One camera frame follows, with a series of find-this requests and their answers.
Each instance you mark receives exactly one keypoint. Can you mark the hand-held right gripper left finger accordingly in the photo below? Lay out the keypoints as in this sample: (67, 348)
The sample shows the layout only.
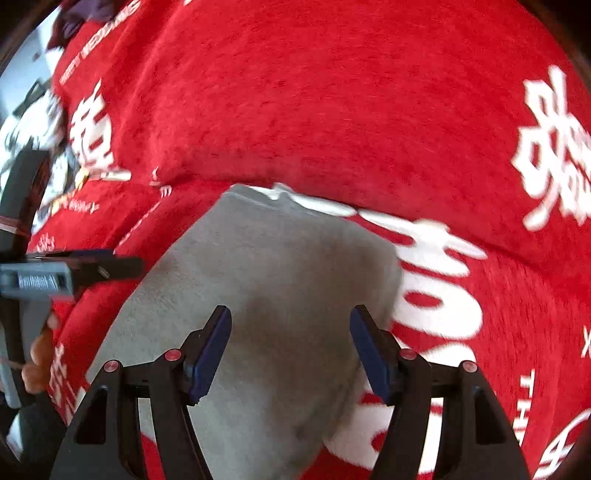
(210, 357)

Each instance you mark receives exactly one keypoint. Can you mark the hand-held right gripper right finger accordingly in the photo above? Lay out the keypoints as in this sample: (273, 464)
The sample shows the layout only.
(369, 357)

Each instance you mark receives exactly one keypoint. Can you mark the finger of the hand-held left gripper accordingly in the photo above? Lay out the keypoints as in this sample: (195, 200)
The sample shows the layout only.
(111, 266)

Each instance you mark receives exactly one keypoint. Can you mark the person's left hand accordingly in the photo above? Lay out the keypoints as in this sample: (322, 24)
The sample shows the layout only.
(41, 355)

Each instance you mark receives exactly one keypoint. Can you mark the black and white patterned cloth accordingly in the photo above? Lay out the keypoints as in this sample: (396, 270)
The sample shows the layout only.
(51, 138)

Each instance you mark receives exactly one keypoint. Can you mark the red printed blanket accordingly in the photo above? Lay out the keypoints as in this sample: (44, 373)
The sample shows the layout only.
(346, 115)

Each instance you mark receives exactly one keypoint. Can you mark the purple cloth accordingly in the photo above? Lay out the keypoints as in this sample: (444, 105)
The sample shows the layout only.
(83, 18)

